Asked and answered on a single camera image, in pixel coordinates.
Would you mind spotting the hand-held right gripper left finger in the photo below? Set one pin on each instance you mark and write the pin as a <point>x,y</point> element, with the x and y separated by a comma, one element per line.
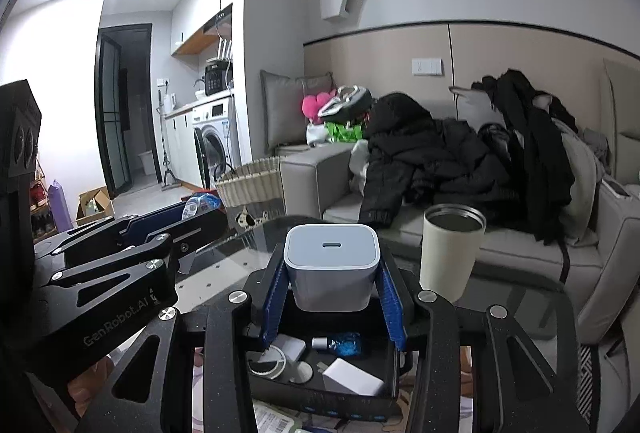
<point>275,308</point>

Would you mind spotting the green bag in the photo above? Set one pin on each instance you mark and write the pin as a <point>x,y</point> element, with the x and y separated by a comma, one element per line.
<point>345,132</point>

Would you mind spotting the purple rolled mat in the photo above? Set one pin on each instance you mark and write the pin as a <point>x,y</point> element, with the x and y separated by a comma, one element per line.
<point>60,208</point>

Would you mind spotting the white wall socket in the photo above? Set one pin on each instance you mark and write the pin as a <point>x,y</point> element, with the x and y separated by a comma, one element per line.
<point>427,66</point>

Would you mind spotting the white cube charger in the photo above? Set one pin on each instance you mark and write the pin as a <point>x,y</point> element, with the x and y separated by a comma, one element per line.
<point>330,263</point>

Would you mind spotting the storage shelf rack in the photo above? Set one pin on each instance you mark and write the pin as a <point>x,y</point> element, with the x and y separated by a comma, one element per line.
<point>42,203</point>

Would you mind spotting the mop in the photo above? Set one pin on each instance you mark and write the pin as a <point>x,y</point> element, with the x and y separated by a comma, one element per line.
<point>167,178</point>

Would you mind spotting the white trash bin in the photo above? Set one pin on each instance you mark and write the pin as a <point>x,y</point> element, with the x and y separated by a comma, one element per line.
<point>145,162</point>

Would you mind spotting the black and white helmet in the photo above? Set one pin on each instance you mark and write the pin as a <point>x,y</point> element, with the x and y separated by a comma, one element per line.
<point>350,100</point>

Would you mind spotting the white power adapter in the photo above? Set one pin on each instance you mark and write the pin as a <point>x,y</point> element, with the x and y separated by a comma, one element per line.
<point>352,375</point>

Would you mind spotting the grey pillow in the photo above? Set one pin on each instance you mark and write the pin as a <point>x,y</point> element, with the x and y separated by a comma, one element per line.
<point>285,113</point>

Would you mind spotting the black down jacket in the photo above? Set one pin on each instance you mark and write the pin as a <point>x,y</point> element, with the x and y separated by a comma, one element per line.
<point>425,153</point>

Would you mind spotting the person's left hand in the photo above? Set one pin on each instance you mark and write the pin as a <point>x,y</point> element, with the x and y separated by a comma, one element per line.
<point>95,365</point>

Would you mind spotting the black range hood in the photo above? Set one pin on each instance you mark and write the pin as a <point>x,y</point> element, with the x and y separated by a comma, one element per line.
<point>220,18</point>

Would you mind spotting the wicker basket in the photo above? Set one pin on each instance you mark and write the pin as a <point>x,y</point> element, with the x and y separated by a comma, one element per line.
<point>250,185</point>

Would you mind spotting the grey sofa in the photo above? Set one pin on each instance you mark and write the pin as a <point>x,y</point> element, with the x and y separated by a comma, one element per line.
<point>525,258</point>

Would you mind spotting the white slim charger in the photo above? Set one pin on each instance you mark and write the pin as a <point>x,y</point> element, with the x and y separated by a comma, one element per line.
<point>290,344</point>

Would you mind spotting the white router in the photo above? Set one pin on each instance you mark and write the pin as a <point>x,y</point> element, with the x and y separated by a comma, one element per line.
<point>226,49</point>

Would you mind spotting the grey garment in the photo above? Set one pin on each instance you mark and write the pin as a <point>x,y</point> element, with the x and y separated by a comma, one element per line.
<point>582,173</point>

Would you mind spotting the white kettle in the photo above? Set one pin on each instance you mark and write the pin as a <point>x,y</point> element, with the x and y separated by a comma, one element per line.
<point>171,102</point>

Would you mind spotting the cream tumbler cup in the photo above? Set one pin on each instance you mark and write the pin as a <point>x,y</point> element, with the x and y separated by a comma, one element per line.
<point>445,258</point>

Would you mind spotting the blue bottle with white cap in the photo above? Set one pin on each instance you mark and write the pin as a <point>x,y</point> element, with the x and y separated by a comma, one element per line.
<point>345,344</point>

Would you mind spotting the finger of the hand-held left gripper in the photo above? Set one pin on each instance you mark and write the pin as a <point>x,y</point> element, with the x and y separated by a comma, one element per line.
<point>150,219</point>
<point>200,228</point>

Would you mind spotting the white pillow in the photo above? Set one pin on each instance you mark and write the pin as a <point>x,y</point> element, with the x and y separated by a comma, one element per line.
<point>470,108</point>

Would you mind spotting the black clothes pile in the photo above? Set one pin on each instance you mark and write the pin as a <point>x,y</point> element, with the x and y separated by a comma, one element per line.
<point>535,153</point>

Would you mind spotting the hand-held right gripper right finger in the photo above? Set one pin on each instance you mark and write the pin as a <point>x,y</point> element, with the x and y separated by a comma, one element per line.
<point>392,308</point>

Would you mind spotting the white counter cabinet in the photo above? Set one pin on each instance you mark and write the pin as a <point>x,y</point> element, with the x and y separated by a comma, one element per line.
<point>179,143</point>

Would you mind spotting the small blue bottle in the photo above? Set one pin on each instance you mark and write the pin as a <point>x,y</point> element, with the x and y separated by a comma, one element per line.
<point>197,205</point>

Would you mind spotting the grey upholstered backrest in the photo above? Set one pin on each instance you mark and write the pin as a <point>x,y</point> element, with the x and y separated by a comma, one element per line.
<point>622,123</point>

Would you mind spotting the black plastic storage basket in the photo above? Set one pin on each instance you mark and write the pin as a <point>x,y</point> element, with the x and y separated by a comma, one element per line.
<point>310,400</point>

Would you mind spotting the pink plush toy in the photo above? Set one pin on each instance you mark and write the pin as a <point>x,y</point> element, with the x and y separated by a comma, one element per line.
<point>312,105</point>

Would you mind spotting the white washing machine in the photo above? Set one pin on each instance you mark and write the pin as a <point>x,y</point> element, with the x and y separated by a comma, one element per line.
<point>215,110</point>

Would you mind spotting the cardboard box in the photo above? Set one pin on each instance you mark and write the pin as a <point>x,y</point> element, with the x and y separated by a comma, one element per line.
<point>95,205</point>

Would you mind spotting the white upper cabinet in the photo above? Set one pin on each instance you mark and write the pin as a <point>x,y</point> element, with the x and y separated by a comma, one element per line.
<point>200,8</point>

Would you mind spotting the white phone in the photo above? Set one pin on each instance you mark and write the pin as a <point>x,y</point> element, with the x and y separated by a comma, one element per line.
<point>615,187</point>

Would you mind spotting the black pressure cooker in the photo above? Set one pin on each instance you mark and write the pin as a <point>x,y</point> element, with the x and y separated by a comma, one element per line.
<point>215,80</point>

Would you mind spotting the black framed glass door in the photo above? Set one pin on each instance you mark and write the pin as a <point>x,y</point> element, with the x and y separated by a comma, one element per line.
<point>107,113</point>

